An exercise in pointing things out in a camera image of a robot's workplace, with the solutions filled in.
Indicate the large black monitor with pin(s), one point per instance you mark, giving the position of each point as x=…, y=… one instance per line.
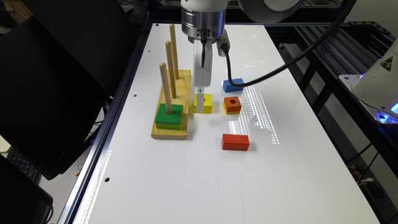
x=49, y=102

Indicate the rear wooden peg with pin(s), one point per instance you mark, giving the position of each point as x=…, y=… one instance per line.
x=174, y=50

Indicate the black panel upper left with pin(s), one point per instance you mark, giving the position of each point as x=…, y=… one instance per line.
x=98, y=33

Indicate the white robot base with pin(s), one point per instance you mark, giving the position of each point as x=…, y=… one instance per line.
x=376, y=89

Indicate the black monitor bottom left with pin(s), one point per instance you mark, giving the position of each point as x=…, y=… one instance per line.
x=22, y=200

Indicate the red rectangular block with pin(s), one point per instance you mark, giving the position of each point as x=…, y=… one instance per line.
x=235, y=142

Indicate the middle wooden peg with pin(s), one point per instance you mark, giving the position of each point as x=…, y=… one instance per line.
x=168, y=47

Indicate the front wooden peg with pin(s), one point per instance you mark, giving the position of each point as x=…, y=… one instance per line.
x=165, y=85

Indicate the orange square block with hole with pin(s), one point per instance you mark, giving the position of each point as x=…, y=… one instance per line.
x=234, y=100

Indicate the thin yellow block under orange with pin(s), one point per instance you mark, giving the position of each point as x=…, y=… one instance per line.
x=231, y=109

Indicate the yellow square block with hole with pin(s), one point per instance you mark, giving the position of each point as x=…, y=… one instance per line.
x=207, y=106

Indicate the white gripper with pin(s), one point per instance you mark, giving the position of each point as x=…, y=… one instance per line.
x=202, y=64

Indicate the black keyboard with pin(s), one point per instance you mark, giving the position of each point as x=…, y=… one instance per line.
x=18, y=160

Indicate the dark green square block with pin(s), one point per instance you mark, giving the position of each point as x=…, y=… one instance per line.
x=174, y=118

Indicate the light green square block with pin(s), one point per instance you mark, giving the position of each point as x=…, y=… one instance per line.
x=168, y=126

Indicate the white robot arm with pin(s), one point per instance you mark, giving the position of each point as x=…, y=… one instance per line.
x=203, y=22

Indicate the wooden peg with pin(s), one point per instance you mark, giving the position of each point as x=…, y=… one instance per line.
x=165, y=85
x=168, y=47
x=174, y=50

